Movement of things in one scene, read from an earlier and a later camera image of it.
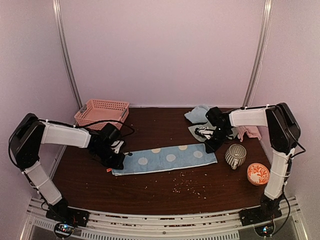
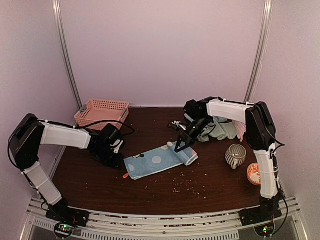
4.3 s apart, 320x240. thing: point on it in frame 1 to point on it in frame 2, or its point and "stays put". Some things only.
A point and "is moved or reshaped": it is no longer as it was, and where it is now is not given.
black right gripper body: (221, 135) to (191, 137)
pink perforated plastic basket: (95, 109) stays put
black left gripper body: (108, 159) stays put
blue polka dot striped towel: (164, 158) is moved or reshaped
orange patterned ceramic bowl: (258, 174) stays put
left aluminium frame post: (56, 10) stays put
